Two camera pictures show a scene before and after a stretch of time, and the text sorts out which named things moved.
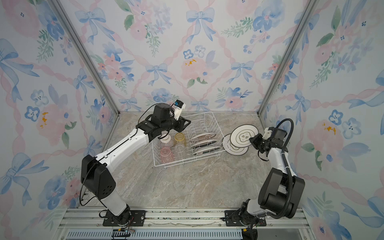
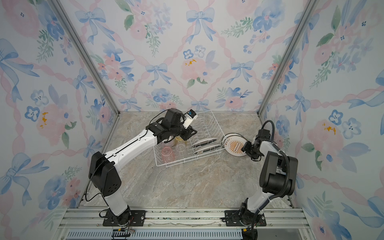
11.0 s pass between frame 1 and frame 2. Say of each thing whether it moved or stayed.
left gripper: moved
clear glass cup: stayed
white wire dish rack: stayed
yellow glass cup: stayed
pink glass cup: stayed
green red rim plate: stayed
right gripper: moved
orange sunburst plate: moved
